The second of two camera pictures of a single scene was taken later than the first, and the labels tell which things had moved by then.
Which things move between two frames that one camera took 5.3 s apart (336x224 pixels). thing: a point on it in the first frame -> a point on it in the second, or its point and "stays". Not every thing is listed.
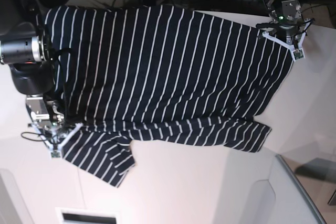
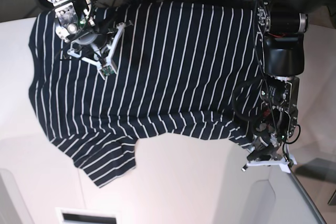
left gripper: x=54 y=132 -> x=99 y=40
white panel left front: x=13 y=209 stays
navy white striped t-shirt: x=133 y=73 stays
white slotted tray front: x=69 y=215 stays
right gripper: x=285 y=31 -> x=264 y=151
